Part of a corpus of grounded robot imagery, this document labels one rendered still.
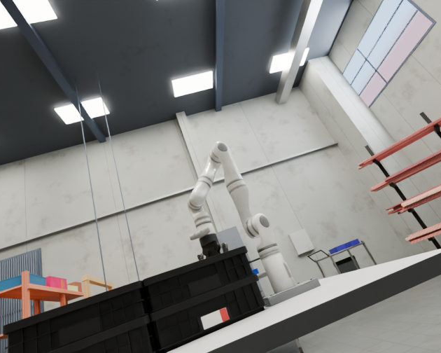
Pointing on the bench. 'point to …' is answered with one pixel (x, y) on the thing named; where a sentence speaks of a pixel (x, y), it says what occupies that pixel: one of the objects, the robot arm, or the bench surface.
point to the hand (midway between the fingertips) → (218, 270)
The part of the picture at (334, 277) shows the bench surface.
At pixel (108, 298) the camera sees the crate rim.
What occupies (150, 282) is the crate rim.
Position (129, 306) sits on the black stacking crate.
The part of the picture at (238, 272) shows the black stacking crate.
